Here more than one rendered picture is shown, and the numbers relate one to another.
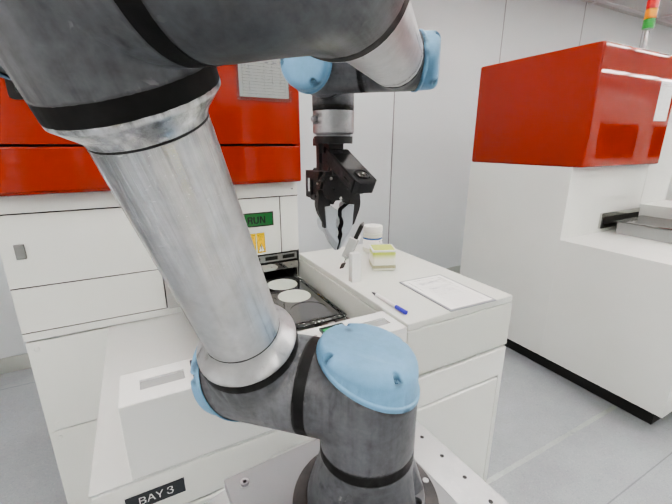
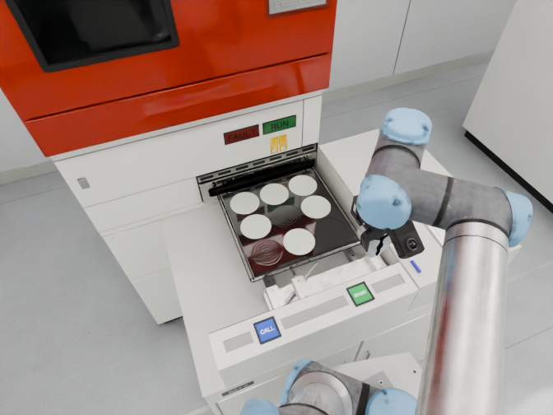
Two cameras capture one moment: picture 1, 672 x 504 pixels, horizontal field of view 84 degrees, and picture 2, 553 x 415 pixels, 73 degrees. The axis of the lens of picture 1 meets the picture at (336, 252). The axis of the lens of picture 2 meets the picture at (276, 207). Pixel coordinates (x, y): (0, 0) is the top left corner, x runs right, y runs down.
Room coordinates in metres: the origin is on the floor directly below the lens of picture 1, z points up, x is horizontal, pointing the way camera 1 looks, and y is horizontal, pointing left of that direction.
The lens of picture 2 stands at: (0.21, 0.14, 1.87)
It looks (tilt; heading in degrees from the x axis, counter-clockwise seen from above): 50 degrees down; 8
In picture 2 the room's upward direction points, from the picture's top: 2 degrees counter-clockwise
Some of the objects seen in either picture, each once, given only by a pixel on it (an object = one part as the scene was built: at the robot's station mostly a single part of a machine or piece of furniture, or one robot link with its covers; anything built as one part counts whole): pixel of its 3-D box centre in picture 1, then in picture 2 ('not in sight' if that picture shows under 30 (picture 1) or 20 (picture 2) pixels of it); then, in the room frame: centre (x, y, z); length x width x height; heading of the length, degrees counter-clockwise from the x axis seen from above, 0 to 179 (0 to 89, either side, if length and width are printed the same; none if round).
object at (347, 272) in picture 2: not in sight; (326, 286); (0.77, 0.08, 0.87); 0.36 x 0.08 x 0.03; 118
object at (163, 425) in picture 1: (281, 379); (314, 323); (0.64, 0.11, 0.89); 0.55 x 0.09 x 0.14; 118
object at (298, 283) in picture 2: not in sight; (302, 291); (0.73, 0.15, 0.89); 0.08 x 0.03 x 0.03; 28
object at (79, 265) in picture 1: (175, 252); (206, 161); (1.10, 0.50, 1.02); 0.82 x 0.03 x 0.40; 118
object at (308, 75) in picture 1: (325, 67); (399, 191); (0.61, 0.02, 1.45); 0.11 x 0.11 x 0.08; 74
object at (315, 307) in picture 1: (259, 303); (285, 216); (0.99, 0.22, 0.90); 0.34 x 0.34 x 0.01; 28
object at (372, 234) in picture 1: (372, 238); not in sight; (1.31, -0.13, 1.01); 0.07 x 0.07 x 0.10
